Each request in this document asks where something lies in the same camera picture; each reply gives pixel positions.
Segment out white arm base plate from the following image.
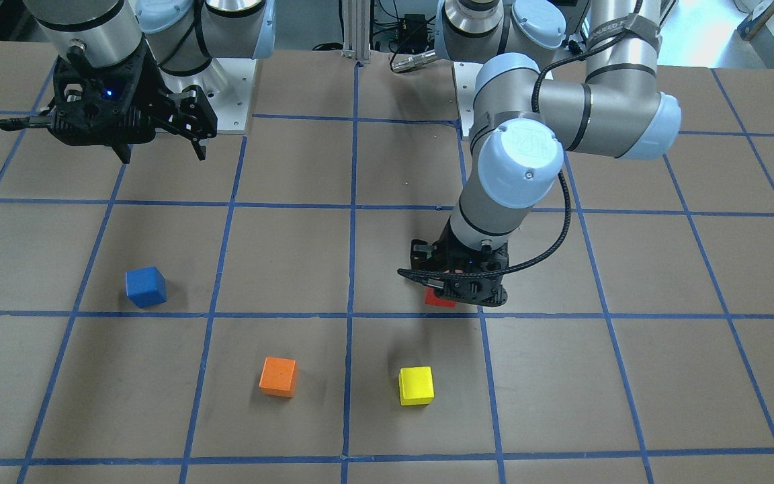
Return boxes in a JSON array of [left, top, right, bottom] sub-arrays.
[[162, 58, 260, 134]]

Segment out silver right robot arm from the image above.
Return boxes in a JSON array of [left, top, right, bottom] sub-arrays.
[[0, 1, 275, 163]]

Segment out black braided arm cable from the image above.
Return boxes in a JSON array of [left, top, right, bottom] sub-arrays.
[[397, 40, 603, 283]]

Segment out orange wooden block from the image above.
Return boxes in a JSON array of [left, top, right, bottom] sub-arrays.
[[258, 356, 298, 398]]

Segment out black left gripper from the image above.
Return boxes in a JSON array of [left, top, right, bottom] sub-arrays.
[[408, 237, 509, 307]]

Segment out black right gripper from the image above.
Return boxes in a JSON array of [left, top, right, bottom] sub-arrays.
[[45, 48, 218, 165]]

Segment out red wooden block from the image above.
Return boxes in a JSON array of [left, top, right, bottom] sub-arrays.
[[424, 287, 457, 307]]

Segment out aluminium frame post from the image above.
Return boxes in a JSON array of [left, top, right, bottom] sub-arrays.
[[340, 0, 372, 65]]

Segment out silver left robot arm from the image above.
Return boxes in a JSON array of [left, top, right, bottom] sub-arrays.
[[398, 1, 682, 307]]

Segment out yellow wooden block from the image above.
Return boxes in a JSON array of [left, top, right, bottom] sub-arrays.
[[398, 366, 434, 405]]

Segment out black table cables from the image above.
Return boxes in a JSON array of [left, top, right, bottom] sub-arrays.
[[312, 0, 438, 54]]

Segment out blue wooden block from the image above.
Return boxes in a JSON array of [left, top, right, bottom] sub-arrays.
[[125, 266, 168, 307]]

